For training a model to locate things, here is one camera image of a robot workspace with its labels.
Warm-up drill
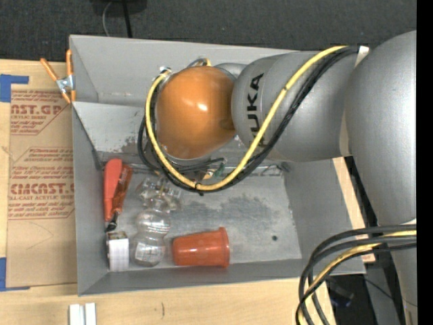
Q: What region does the grey metal bin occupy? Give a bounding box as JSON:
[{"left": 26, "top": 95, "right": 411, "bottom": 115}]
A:
[{"left": 68, "top": 35, "right": 368, "bottom": 297}]

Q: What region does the clear glass thing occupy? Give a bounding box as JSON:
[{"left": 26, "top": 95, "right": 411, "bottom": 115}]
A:
[{"left": 135, "top": 176, "right": 183, "bottom": 213}]

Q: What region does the orange plastic cup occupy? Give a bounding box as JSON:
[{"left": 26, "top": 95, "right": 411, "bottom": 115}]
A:
[{"left": 171, "top": 226, "right": 231, "bottom": 269}]

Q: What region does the clear plastic bottle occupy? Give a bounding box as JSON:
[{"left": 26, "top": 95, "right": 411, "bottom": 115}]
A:
[{"left": 129, "top": 197, "right": 172, "bottom": 268}]

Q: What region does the orange spray bottle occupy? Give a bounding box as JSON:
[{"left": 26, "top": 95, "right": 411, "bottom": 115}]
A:
[{"left": 102, "top": 158, "right": 133, "bottom": 232}]

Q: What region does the white box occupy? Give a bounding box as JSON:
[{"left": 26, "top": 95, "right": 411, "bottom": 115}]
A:
[{"left": 106, "top": 231, "right": 131, "bottom": 272}]

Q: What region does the brown cardboard board red print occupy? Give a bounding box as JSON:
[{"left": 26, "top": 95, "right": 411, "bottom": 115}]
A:
[{"left": 0, "top": 58, "right": 79, "bottom": 293}]

